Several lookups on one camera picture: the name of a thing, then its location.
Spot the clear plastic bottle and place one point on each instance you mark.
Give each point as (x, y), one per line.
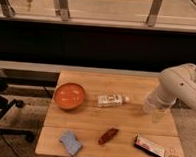
(111, 100)

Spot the wooden table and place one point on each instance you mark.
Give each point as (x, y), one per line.
(90, 121)

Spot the red-brown snack packet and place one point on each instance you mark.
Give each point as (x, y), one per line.
(107, 136)

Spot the blue sponge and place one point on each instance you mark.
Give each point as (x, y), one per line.
(70, 143)

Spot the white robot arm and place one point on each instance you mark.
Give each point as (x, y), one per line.
(174, 83)

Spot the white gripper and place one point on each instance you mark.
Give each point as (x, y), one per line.
(151, 103)

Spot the orange bowl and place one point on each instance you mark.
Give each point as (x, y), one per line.
(69, 96)

